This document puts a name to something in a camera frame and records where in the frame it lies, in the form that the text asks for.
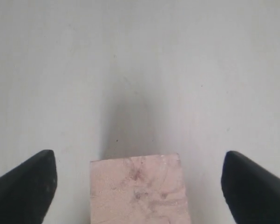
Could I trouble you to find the smallest wooden cube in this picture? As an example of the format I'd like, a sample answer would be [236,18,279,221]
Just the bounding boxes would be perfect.
[90,154,191,224]

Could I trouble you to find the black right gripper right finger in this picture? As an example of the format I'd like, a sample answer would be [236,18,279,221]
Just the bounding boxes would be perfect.
[221,151,280,224]

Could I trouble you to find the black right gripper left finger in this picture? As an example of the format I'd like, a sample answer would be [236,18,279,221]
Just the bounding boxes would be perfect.
[0,150,57,224]

